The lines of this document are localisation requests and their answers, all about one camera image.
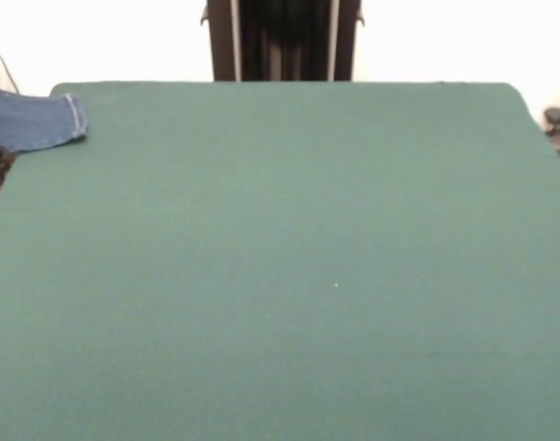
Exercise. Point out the blue denim jeans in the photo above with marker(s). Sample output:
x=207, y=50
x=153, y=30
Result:
x=32, y=119

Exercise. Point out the dark green table cloth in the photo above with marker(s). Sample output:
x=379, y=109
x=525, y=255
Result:
x=399, y=344

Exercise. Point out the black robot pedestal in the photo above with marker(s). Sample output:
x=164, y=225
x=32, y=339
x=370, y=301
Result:
x=289, y=41

